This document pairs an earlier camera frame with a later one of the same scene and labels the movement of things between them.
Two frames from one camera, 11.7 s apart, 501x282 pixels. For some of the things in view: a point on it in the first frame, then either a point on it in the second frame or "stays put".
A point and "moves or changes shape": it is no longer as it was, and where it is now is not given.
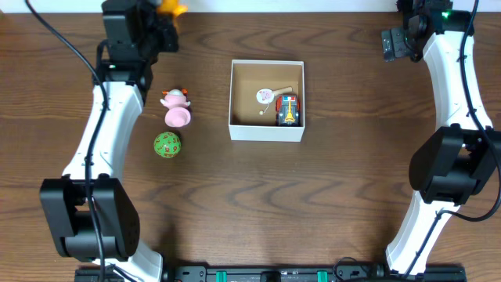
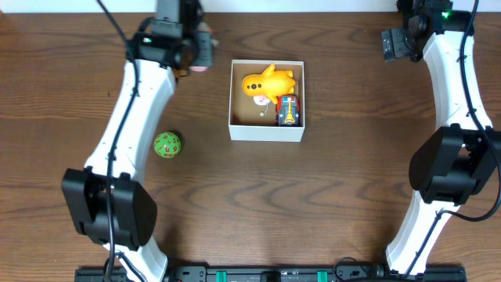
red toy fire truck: (287, 110) stays put
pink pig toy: (178, 113) -> (202, 58)
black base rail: (277, 272) stays put
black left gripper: (165, 30) -> (203, 48)
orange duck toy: (172, 8) moves or changes shape
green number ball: (167, 145) stays put
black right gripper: (396, 38) stays put
